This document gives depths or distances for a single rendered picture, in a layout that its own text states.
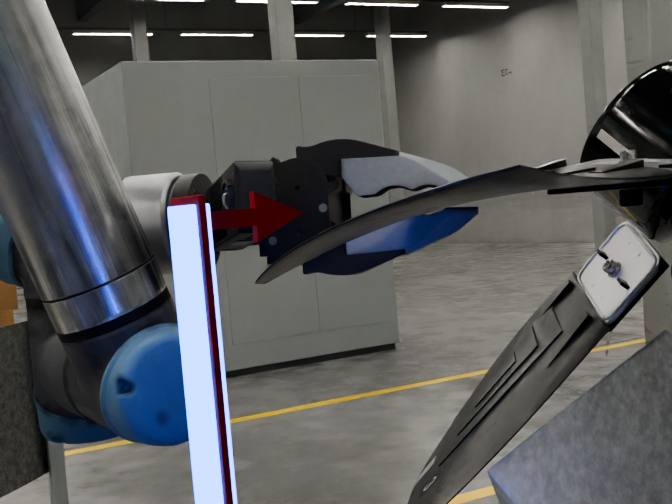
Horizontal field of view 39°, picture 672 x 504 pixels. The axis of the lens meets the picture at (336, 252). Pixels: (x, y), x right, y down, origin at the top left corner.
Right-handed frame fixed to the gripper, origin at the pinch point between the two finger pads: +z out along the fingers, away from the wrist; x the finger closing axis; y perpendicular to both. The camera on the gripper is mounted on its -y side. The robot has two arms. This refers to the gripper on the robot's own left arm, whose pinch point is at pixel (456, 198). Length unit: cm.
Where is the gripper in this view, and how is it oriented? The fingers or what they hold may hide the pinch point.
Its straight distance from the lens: 64.1
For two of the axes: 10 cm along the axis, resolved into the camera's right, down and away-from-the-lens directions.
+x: 0.6, 10.0, -0.5
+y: 2.3, 0.4, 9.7
